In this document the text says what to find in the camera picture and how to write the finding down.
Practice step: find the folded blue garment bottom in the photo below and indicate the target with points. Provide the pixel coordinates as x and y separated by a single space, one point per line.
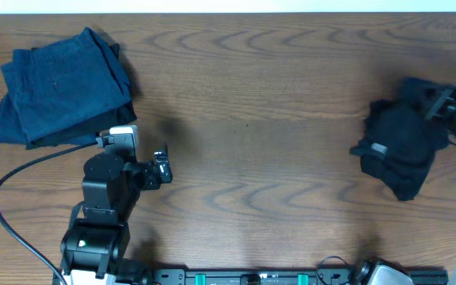
11 131

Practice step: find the folded blue shorts top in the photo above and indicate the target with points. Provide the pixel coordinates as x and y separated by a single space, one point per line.
29 72

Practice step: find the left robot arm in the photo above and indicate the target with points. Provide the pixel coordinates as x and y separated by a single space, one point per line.
98 234

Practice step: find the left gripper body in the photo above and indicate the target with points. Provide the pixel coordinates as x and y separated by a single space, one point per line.
161 169

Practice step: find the black t-shirt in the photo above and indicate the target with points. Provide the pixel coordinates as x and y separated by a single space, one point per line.
399 145

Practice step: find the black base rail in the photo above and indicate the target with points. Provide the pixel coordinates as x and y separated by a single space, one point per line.
332 270

